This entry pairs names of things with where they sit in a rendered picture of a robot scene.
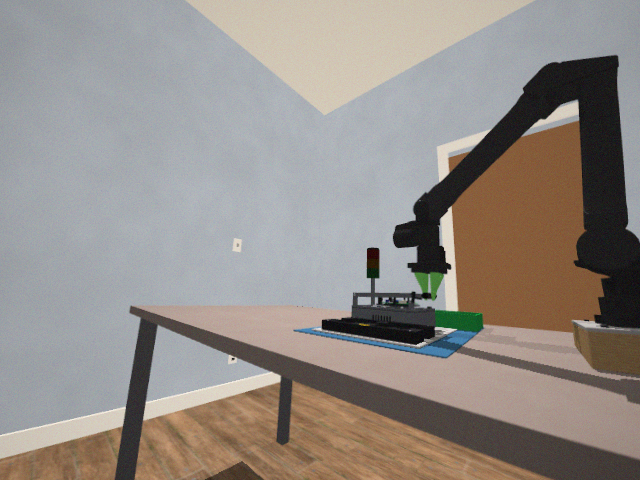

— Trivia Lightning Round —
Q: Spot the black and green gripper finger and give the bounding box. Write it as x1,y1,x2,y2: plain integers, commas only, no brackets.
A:
414,272,429,293
430,272,444,301

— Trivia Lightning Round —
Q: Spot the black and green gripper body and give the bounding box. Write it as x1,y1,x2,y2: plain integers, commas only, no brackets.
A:
407,243,451,274

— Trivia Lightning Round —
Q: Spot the green bin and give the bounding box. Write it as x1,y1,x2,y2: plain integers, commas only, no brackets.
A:
435,310,483,332

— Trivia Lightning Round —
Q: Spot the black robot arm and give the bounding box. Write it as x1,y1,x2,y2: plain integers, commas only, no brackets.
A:
393,55,640,328

